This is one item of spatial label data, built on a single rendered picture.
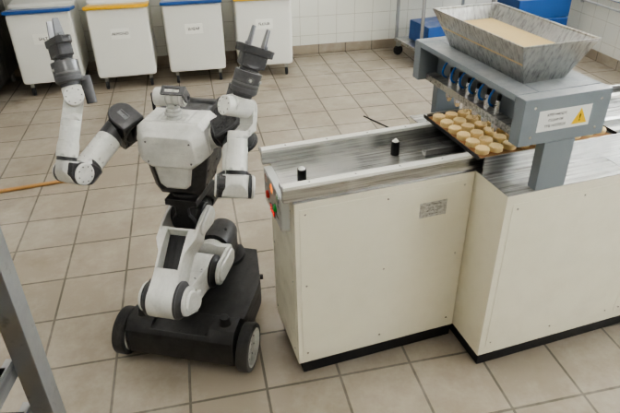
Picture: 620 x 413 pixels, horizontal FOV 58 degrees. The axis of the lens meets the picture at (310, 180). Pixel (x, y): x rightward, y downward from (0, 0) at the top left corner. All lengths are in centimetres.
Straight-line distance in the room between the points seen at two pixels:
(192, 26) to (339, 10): 168
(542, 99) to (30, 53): 451
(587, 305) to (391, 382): 87
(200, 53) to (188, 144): 341
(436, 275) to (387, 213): 42
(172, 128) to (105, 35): 339
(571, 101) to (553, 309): 93
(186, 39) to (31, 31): 129
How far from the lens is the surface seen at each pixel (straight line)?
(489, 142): 214
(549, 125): 192
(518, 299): 232
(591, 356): 271
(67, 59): 204
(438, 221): 213
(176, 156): 204
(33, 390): 91
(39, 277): 318
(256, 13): 532
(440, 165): 201
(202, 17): 529
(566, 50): 197
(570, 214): 220
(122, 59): 541
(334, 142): 213
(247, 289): 253
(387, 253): 210
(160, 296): 212
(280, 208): 189
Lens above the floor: 182
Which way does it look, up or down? 30 degrees down
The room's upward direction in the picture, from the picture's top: 1 degrees counter-clockwise
